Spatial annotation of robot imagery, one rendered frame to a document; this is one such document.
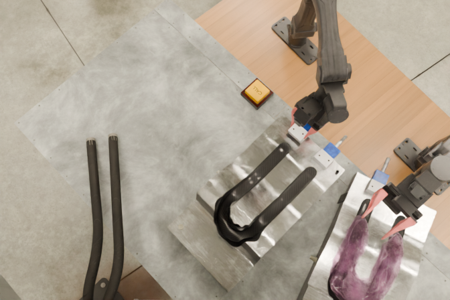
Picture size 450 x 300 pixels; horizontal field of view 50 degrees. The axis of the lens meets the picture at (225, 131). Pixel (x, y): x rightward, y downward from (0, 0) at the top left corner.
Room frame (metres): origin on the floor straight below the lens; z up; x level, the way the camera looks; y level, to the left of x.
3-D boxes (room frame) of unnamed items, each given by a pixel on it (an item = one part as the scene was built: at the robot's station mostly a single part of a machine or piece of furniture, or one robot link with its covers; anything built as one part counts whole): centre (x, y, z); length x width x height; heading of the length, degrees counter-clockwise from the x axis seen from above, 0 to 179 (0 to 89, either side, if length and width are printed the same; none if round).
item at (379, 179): (0.36, -0.48, 0.86); 0.13 x 0.05 x 0.05; 152
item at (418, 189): (0.23, -0.43, 1.25); 0.07 x 0.06 x 0.11; 40
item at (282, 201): (0.29, -0.11, 0.92); 0.35 x 0.16 x 0.09; 135
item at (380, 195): (0.20, -0.36, 1.19); 0.09 x 0.07 x 0.07; 130
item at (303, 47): (0.87, -0.25, 0.84); 0.20 x 0.07 x 0.08; 40
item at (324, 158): (0.44, -0.33, 0.89); 0.13 x 0.05 x 0.05; 135
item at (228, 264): (0.29, -0.10, 0.87); 0.50 x 0.26 x 0.14; 135
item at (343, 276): (0.10, -0.40, 0.90); 0.26 x 0.18 x 0.08; 152
